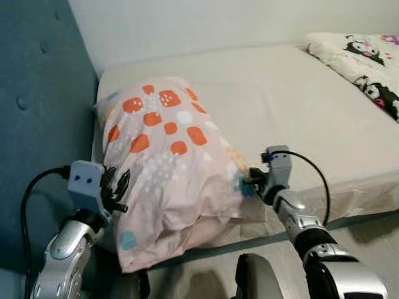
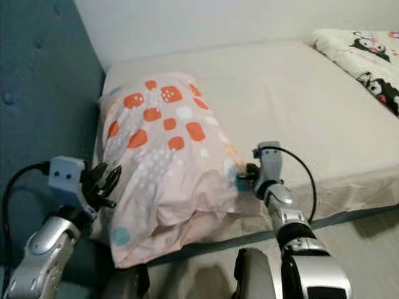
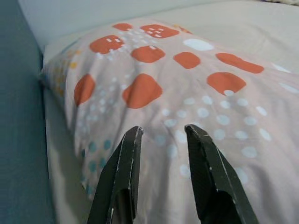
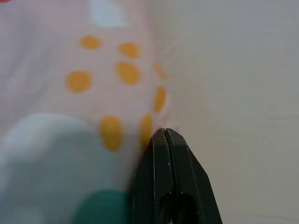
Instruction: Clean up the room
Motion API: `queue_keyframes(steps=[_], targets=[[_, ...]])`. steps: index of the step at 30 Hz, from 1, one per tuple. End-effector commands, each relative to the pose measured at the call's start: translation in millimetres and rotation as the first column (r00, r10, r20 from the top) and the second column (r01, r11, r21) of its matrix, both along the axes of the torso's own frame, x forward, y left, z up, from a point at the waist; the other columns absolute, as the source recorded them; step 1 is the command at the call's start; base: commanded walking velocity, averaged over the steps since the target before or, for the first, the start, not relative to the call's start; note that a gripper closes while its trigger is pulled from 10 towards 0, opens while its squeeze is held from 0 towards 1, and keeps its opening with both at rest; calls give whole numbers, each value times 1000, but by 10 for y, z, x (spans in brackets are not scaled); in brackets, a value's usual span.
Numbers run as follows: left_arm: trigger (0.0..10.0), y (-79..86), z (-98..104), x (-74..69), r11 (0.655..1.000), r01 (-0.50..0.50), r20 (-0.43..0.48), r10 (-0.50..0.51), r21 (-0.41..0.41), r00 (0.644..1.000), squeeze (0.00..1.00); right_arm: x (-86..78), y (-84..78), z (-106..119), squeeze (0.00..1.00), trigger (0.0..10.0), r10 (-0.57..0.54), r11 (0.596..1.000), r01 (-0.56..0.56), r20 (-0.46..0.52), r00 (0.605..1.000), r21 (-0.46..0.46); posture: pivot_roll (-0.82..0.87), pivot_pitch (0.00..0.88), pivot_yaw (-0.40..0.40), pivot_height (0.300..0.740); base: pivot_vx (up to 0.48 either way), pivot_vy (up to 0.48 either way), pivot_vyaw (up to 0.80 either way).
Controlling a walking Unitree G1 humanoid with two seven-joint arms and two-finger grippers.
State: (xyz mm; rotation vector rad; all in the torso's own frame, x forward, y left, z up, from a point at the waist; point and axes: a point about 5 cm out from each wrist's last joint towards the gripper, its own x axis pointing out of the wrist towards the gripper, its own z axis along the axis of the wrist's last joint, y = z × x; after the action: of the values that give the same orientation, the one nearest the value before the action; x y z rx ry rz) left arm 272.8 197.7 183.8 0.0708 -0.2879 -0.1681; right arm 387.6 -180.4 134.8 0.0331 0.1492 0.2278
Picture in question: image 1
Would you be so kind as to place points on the cream cartoon print blanket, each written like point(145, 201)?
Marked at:
point(368, 62)

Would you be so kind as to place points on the pink pillow with orange patches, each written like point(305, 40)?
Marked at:
point(181, 180)

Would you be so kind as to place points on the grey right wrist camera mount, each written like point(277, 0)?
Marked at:
point(280, 167)

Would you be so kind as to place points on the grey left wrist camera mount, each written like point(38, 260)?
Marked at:
point(86, 184)

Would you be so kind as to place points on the dark grey robot leg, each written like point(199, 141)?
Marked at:
point(259, 280)
point(138, 286)

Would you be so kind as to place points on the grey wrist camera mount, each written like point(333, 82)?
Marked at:
point(86, 184)
point(280, 167)

